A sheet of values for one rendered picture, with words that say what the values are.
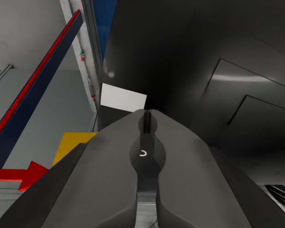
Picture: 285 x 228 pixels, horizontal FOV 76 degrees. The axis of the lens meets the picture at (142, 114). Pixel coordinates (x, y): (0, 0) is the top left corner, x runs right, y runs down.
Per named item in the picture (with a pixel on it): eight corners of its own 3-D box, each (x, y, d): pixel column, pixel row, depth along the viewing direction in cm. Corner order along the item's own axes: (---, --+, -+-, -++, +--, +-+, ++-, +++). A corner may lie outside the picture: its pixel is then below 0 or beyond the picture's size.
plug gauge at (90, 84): (96, 101, 52) (90, 78, 46) (91, 101, 52) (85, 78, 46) (96, 99, 52) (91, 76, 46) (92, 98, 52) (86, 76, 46)
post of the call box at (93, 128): (104, 117, 59) (97, 152, 51) (95, 117, 59) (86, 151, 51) (102, 111, 57) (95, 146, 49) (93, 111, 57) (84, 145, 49)
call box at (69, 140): (113, 158, 57) (108, 194, 50) (80, 158, 57) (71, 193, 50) (106, 127, 45) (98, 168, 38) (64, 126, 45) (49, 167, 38)
